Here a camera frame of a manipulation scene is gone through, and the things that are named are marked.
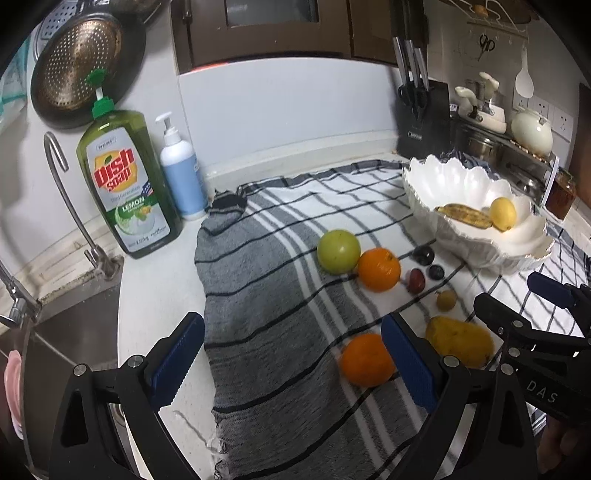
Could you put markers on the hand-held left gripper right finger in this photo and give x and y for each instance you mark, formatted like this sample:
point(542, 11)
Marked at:
point(411, 364)

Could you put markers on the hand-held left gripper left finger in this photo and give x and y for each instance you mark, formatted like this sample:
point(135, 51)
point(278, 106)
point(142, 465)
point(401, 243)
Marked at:
point(178, 360)

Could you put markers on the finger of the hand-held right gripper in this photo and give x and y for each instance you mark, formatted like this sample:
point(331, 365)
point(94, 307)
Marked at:
point(551, 290)
point(494, 311)

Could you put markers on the yellow mango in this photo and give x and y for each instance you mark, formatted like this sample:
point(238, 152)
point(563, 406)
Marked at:
point(461, 341)

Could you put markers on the orange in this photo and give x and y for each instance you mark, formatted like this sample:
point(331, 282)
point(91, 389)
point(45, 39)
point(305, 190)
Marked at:
point(364, 362)
point(378, 270)

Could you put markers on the small brown round fruit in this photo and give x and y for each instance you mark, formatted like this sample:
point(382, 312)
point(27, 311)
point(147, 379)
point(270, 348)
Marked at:
point(446, 300)

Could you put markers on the small dark plum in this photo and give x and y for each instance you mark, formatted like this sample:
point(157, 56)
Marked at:
point(435, 272)

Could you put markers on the red plum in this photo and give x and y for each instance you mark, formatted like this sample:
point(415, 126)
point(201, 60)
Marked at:
point(415, 281)

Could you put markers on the large dark plum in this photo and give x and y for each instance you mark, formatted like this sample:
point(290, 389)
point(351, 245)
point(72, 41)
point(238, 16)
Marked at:
point(423, 255)

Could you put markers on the white scalloped bowl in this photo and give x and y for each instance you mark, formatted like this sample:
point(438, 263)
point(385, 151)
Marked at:
point(461, 194)

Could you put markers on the green apple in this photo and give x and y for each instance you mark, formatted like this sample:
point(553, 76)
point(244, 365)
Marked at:
point(338, 251)

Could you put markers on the person's right hand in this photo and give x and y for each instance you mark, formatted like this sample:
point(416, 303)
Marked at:
point(561, 445)

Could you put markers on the yellow lemon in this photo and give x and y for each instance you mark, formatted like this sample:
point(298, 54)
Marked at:
point(502, 213)

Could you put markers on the glass jar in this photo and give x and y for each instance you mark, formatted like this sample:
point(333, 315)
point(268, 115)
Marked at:
point(561, 196)

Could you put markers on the spotted banana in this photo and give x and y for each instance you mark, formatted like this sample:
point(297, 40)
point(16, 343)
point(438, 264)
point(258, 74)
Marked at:
point(461, 215)

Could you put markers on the steel sink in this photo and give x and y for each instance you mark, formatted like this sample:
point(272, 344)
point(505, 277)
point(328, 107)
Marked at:
point(74, 332)

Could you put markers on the steel kitchen rack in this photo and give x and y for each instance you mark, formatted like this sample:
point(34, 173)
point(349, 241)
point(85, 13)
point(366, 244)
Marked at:
point(551, 180)

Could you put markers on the steel bowl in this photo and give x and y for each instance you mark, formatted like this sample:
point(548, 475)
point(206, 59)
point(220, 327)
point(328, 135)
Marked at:
point(526, 182)

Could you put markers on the grey white checked cloth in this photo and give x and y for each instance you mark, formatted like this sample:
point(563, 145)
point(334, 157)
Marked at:
point(277, 300)

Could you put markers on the curved steel faucet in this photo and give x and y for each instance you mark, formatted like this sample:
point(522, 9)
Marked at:
point(102, 265)

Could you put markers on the brown cutting board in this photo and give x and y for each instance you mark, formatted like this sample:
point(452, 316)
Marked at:
point(584, 138)

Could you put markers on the white teapot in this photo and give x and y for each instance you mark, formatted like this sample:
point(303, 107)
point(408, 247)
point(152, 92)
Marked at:
point(531, 134)

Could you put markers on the steel pot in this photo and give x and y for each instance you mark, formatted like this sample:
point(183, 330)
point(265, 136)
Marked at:
point(475, 145)

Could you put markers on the pink sponge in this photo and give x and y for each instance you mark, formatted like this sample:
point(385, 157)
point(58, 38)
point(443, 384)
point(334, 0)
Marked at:
point(11, 392)

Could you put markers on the steel tap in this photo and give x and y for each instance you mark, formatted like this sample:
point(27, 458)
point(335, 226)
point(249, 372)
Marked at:
point(18, 300)

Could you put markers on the green dish soap bottle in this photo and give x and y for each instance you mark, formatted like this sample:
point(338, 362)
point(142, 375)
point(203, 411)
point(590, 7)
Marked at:
point(124, 184)

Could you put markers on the white blue pump bottle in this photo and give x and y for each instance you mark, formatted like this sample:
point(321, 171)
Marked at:
point(182, 175)

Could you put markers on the cream saucepan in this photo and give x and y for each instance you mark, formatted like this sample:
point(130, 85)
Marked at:
point(482, 115)

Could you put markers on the black knife block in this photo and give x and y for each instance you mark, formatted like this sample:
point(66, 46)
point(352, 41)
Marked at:
point(425, 134)

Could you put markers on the white spatula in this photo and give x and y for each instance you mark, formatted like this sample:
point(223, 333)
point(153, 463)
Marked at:
point(524, 81)

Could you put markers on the black kitchen scissors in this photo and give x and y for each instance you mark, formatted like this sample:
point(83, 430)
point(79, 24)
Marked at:
point(418, 99)

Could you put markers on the hanging scissors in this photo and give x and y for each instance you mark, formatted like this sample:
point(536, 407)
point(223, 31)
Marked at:
point(485, 44)

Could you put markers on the black perforated strainer pan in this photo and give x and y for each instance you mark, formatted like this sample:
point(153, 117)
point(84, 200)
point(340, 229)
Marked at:
point(78, 64)

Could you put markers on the steel colander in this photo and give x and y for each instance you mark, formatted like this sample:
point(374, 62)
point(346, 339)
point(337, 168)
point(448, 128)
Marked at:
point(48, 27)

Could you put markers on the white wall outlet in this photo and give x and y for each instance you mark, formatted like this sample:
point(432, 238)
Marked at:
point(563, 122)
point(542, 108)

